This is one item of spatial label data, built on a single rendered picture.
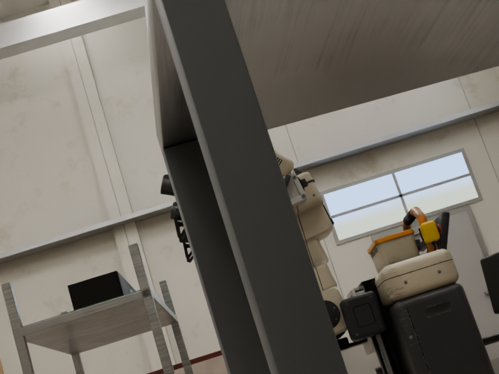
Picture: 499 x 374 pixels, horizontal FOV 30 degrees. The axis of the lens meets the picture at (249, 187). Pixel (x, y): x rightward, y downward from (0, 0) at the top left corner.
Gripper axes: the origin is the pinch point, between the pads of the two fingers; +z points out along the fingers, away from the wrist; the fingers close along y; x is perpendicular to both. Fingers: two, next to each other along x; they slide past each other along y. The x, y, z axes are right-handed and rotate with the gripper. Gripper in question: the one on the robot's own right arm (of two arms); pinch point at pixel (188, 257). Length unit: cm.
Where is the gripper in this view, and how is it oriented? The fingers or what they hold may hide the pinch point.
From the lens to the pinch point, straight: 365.3
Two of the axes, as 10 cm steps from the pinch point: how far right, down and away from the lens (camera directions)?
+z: -1.6, 9.6, -2.4
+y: 0.1, -2.4, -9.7
